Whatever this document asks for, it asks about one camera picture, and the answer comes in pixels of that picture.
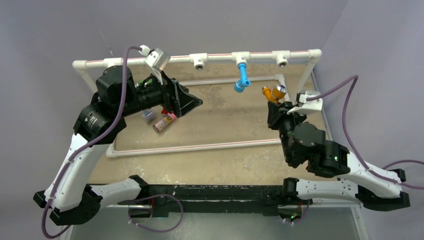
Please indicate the pink capped colourful bottle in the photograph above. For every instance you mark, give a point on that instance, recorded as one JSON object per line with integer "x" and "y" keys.
{"x": 163, "y": 123}

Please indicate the white PVC pipe frame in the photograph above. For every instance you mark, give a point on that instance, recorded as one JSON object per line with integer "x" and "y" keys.
{"x": 199, "y": 61}

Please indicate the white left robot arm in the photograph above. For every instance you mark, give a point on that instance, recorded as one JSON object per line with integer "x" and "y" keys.
{"x": 70, "y": 200}

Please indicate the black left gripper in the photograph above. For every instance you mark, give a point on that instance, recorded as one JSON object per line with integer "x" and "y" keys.
{"x": 175, "y": 97}

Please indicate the blue water faucet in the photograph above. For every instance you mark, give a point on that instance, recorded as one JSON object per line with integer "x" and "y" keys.
{"x": 243, "y": 81}

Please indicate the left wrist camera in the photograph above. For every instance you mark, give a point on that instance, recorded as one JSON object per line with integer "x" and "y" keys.
{"x": 156, "y": 60}

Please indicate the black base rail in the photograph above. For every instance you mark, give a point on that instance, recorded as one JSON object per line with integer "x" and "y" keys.
{"x": 217, "y": 199}

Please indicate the clear plastic cup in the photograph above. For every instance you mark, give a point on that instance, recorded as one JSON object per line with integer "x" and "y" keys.
{"x": 148, "y": 115}

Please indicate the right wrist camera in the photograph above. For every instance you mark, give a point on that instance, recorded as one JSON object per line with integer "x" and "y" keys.
{"x": 307, "y": 103}

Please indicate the orange water faucet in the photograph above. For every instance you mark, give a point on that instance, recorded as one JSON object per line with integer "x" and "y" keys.
{"x": 275, "y": 94}

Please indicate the green water faucet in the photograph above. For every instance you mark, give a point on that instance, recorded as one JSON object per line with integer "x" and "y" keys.
{"x": 146, "y": 81}

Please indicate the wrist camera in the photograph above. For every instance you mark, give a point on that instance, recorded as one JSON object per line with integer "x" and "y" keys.
{"x": 307, "y": 103}
{"x": 156, "y": 60}

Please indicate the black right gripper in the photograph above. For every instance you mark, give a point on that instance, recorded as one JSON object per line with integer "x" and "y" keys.
{"x": 278, "y": 111}

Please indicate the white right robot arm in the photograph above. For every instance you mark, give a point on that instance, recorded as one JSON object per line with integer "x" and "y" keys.
{"x": 303, "y": 142}

